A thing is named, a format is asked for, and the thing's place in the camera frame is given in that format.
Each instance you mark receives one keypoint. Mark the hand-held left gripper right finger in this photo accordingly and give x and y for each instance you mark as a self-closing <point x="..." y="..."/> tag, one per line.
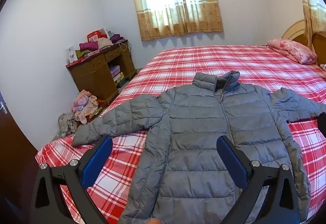
<point x="231" y="162"/>

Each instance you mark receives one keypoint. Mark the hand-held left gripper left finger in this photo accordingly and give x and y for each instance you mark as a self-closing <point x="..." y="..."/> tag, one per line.
<point x="98" y="160"/>

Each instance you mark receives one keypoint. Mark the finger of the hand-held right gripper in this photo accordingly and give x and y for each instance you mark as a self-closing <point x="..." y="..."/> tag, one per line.
<point x="322" y="123"/>

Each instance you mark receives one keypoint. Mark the grey puffer jacket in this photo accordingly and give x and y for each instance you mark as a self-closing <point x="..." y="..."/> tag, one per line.
<point x="193" y="137"/>

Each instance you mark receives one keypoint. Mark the pile of grey patterned clothes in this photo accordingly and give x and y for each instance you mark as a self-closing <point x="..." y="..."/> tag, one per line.
<point x="66" y="123"/>

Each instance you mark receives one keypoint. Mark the pile of pastel clothes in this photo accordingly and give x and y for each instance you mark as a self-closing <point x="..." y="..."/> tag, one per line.
<point x="84" y="108"/>

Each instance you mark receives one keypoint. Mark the striped cloth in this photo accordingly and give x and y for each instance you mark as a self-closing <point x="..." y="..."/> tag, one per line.
<point x="323" y="67"/>

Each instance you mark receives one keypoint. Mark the brown wooden door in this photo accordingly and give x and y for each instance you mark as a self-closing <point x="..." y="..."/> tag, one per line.
<point x="15" y="150"/>

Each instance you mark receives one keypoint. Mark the yellow box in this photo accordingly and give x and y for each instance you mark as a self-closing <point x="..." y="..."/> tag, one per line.
<point x="119" y="78"/>

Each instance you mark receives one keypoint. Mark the brown wooden desk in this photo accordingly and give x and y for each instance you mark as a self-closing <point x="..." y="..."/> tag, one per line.
<point x="86" y="76"/>

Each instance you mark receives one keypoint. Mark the purple box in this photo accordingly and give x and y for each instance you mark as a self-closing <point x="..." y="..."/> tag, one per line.
<point x="115" y="70"/>

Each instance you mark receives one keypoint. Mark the wooden headboard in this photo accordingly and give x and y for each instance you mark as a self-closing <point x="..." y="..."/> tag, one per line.
<point x="295" y="29"/>

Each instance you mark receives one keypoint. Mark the flat red box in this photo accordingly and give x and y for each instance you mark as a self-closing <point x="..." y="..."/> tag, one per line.
<point x="77" y="61"/>

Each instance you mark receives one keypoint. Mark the beige side curtain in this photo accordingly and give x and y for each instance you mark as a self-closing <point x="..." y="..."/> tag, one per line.
<point x="312" y="22"/>

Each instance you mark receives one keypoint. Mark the bed with red plaid sheet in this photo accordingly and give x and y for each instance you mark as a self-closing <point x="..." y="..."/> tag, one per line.
<point x="203" y="61"/>

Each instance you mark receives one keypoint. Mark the green folded garment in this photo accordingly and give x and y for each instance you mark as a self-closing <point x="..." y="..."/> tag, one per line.
<point x="81" y="54"/>

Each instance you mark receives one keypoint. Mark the white printed box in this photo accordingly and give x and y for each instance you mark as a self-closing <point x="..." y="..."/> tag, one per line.
<point x="70" y="53"/>

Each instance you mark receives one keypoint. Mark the magenta folded garment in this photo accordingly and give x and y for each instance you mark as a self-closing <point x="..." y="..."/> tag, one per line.
<point x="87" y="46"/>

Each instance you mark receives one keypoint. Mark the pale pink folded garment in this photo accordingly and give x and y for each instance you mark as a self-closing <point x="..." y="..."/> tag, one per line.
<point x="104" y="42"/>

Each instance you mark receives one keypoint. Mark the purple folded garment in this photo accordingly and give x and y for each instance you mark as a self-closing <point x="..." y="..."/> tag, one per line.
<point x="116" y="38"/>

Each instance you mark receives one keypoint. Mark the red cardboard box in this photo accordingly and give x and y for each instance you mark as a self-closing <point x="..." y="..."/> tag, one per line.
<point x="93" y="35"/>

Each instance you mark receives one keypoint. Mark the beige floral window curtain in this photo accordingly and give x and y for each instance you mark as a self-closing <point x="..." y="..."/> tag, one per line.
<point x="163" y="22"/>

